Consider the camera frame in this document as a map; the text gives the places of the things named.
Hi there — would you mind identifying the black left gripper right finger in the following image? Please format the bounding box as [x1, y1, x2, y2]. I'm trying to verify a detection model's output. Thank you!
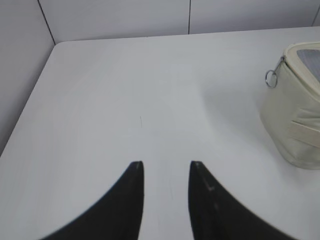
[188, 161, 291, 240]

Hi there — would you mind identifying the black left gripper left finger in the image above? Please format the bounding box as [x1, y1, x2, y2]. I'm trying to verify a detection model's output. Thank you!
[44, 161, 145, 240]

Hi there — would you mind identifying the cream canvas zipper bag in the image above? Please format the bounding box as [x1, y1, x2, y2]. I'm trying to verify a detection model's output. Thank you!
[260, 42, 320, 170]

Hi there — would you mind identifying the silver zipper pull ring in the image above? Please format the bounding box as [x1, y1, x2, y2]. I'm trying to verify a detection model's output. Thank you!
[264, 56, 287, 88]

